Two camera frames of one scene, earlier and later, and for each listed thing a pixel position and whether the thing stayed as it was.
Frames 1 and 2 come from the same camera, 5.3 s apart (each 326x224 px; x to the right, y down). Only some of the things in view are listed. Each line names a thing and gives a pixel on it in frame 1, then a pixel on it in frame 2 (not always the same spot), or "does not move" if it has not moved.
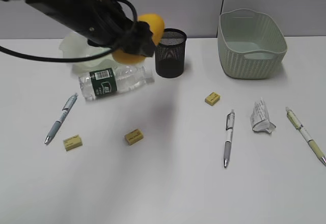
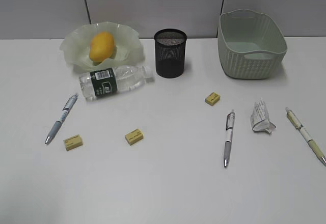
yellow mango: [157, 26] to [102, 46]
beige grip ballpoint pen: [296, 121] does not move
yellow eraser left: [72, 142] does not move
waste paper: [260, 117] does not move
